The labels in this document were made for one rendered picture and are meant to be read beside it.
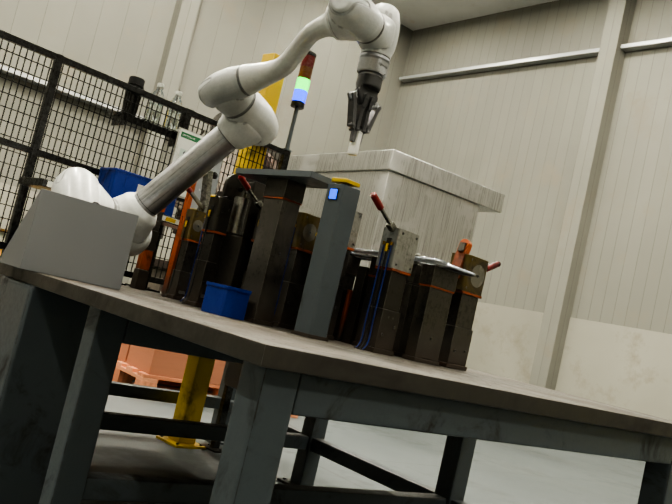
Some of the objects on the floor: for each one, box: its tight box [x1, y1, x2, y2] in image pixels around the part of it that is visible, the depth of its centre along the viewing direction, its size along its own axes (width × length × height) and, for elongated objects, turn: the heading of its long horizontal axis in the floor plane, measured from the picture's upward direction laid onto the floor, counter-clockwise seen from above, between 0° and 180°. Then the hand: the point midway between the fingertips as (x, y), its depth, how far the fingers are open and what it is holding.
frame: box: [0, 274, 672, 504], centre depth 280 cm, size 256×161×66 cm, turn 108°
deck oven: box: [287, 149, 505, 290], centre depth 780 cm, size 178×144×229 cm
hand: (354, 143), depth 228 cm, fingers closed
